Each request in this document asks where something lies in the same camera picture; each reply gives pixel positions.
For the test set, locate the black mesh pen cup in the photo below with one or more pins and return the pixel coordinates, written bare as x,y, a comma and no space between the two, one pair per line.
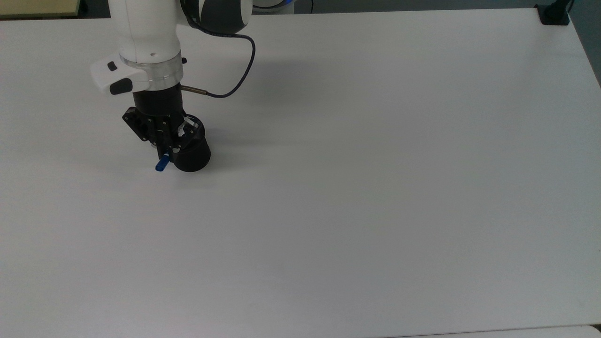
193,155

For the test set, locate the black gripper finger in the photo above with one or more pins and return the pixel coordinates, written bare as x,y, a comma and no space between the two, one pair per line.
164,151
180,141

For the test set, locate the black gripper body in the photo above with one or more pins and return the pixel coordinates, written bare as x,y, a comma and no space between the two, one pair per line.
152,126

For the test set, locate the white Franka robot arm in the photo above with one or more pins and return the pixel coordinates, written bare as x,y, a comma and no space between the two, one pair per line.
148,42

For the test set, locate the yellowish board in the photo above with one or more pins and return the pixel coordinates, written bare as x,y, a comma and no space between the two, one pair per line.
40,7

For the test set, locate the black stand clamp base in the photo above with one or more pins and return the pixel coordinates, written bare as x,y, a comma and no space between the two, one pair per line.
554,13

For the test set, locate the blue and white marker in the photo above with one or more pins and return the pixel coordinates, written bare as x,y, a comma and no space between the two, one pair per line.
162,164

